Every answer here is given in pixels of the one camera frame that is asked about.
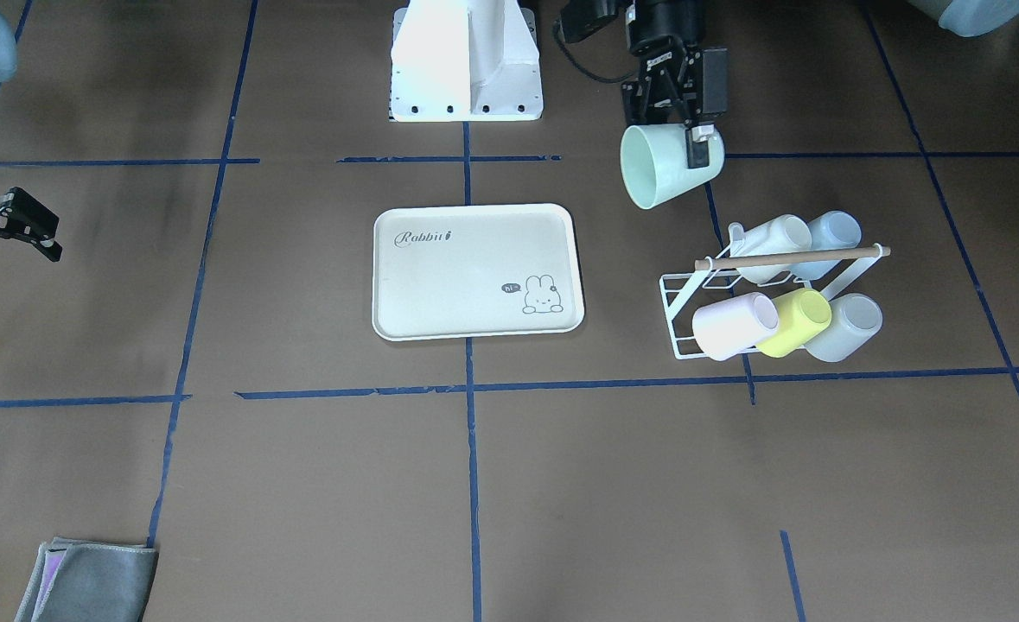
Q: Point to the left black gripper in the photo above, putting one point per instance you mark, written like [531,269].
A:
[661,26]

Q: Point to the folded grey cloth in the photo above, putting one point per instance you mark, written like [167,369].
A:
[82,580]

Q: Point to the green cup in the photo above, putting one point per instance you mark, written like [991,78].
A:
[653,161]

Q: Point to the beige cup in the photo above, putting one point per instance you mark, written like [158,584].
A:
[784,234]

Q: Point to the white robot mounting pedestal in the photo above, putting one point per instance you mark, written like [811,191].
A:
[465,61]

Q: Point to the beige rabbit tray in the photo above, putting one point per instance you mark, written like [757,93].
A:
[465,271]

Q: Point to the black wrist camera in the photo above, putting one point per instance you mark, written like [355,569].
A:
[580,19]

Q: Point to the yellow cup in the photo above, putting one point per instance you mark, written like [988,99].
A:
[803,314]

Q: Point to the pink cup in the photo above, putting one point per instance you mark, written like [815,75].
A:
[726,328]

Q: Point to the blue cup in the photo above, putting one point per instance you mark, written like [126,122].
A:
[833,231]

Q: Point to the grey cup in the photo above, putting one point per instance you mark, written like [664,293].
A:
[855,318]

